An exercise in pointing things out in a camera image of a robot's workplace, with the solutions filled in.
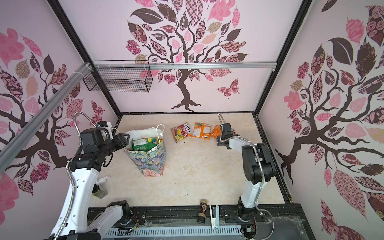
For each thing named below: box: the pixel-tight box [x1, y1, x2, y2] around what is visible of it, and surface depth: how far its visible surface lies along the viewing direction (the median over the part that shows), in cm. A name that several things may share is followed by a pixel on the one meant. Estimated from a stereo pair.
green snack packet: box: [132, 137, 160, 151], surface depth 83 cm
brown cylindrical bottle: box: [197, 198, 208, 224], surface depth 74 cm
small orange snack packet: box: [191, 122, 212, 140], surface depth 108 cm
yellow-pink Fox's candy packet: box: [170, 122, 192, 143], surface depth 107 cm
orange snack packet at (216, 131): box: [210, 124, 222, 139], surface depth 108 cm
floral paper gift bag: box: [123, 124, 166, 177], surface depth 80 cm
